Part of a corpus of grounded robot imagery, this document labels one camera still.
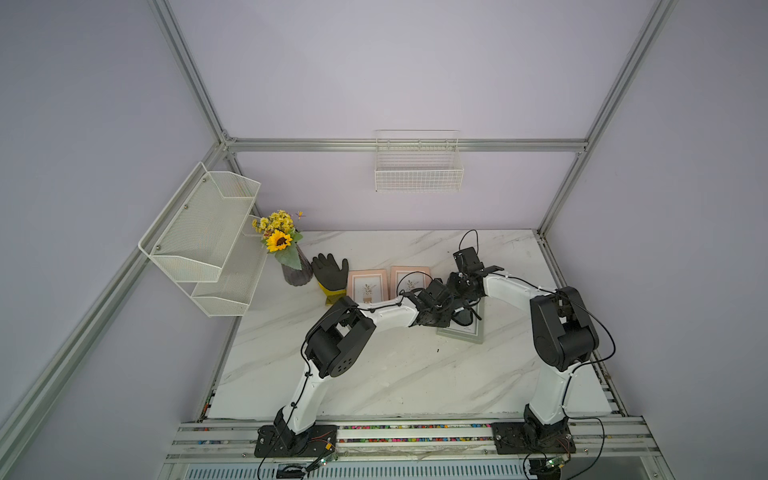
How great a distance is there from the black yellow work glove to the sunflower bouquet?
209 mm

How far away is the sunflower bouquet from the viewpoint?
85cm

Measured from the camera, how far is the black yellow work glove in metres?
1.03
